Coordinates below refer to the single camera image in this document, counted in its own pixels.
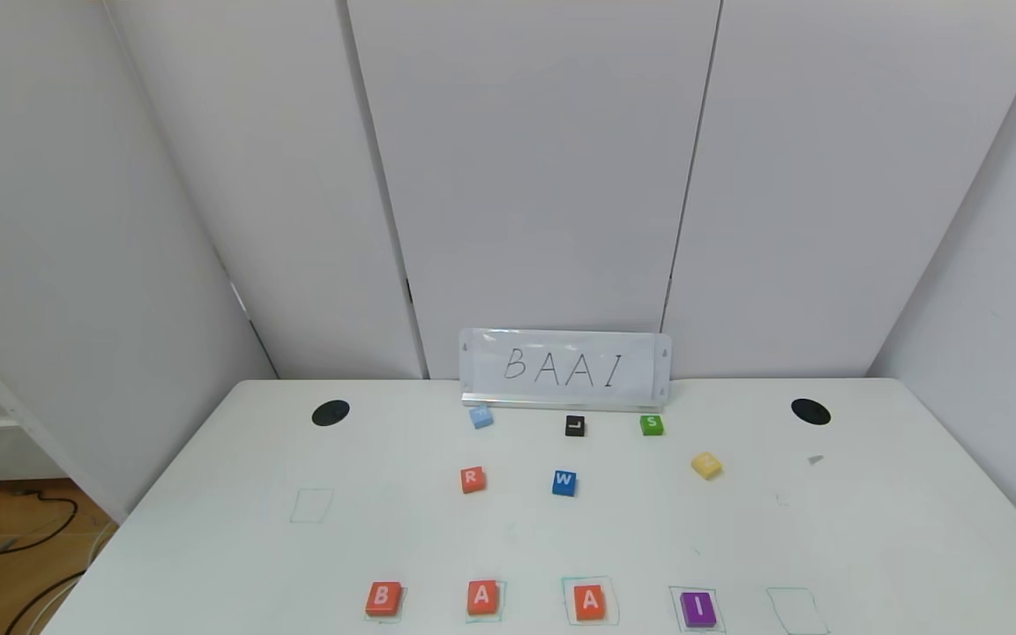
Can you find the purple I letter block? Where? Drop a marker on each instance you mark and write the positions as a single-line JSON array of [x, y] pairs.
[[698, 608]]

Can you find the orange R letter block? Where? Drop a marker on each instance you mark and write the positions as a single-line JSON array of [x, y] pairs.
[[473, 480]]

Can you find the yellow Z letter block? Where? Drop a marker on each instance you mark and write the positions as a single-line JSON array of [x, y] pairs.
[[706, 465]]

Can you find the green S letter block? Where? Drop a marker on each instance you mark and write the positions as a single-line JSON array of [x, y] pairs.
[[652, 425]]

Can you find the orange B letter block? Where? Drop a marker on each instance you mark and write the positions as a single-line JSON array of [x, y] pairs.
[[383, 599]]

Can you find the light blue letter block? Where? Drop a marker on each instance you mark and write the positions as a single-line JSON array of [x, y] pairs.
[[481, 418]]

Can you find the black L letter block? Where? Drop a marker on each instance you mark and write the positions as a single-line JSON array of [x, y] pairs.
[[575, 427]]

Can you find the orange A letter block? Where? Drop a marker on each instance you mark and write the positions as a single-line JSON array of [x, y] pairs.
[[590, 602], [482, 598]]

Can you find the white BAAI sign card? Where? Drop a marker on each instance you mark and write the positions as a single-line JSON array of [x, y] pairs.
[[565, 368]]

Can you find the black round table grommet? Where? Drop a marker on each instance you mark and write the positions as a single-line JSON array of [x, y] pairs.
[[811, 411], [330, 413]]

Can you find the blue W letter block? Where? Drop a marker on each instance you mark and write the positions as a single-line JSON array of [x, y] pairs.
[[564, 483]]

